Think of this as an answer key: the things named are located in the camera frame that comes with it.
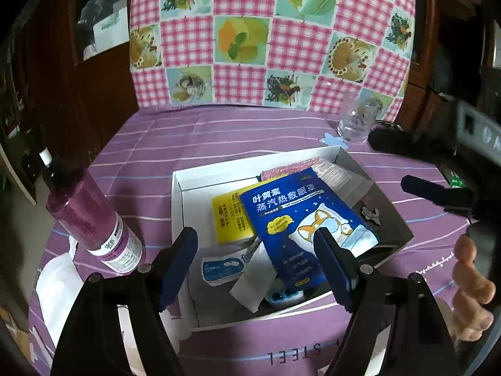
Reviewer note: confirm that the small blue white packet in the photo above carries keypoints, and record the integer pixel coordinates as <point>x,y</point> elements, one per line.
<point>221,268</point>

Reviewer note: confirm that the blue eye mask packet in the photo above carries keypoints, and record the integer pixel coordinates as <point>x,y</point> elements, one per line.
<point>282,211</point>

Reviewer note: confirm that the dark small packet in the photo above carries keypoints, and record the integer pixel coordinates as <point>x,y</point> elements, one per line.
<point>454,180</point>

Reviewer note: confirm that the purple pump bottle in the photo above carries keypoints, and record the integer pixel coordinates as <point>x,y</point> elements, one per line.
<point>94,223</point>

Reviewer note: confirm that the white cardboard box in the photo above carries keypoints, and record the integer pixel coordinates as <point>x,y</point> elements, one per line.
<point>203,180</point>

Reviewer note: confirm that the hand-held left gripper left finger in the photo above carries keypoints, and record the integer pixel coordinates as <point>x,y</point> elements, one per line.
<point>178,266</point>

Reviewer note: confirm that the brown wooden cabinet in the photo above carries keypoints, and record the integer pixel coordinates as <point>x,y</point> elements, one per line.
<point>430,98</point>

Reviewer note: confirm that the pink glittery sponge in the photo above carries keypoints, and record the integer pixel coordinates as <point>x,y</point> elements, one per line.
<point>282,171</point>

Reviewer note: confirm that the purple striped tablecloth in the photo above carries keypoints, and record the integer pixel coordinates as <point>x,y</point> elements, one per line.
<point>274,344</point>

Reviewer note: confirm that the pink checked printed cushion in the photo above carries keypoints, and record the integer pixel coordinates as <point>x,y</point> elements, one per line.
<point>254,66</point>

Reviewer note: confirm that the person's right hand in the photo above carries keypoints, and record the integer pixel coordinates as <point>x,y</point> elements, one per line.
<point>473,282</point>

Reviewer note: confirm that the dark wooden cabinet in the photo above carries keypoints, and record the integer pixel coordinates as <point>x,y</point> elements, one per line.
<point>47,105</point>

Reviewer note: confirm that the yellow packet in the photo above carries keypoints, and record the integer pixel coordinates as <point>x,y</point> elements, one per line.
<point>229,215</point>

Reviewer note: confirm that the clear drinking glass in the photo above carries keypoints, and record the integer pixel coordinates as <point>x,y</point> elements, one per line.
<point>356,125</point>

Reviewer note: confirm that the black and white plush dog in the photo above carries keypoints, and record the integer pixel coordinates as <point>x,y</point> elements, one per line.
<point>280,295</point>

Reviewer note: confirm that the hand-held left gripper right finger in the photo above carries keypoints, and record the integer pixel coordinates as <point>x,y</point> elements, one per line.
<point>332,270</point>

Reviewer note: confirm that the white carton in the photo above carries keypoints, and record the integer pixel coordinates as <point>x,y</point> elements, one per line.
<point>111,27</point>

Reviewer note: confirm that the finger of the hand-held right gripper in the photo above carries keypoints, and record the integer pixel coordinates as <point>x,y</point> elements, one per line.
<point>407,143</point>
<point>434,194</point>

